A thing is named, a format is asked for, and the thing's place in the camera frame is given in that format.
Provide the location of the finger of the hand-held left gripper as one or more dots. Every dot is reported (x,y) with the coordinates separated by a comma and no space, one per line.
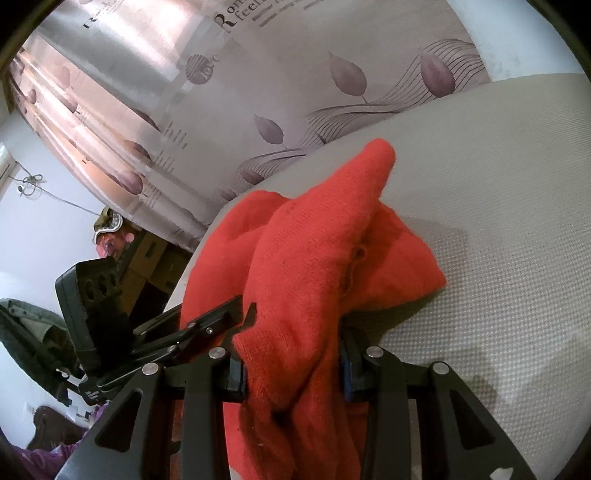
(203,318)
(161,354)

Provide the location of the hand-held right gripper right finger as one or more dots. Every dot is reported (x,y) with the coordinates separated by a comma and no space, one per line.
(347,376)

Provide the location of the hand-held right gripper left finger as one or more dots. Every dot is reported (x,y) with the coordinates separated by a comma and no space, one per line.
(241,383)

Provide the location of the red knit sweater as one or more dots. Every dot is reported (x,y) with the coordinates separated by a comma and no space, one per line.
(314,258)

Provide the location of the dark green jacket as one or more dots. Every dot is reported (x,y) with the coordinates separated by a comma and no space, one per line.
(32,332)

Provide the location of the brown cardboard box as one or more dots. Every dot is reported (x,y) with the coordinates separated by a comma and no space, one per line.
(157,263)

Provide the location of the dark brown cloth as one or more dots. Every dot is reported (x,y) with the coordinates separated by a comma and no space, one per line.
(51,424)

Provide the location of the purple cloth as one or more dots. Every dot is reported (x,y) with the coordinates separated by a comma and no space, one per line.
(46,461)

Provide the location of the beige woven bed mat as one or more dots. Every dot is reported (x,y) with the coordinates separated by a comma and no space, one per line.
(508,230)

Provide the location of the leaf print curtain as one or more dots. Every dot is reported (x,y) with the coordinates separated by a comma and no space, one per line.
(277,69)

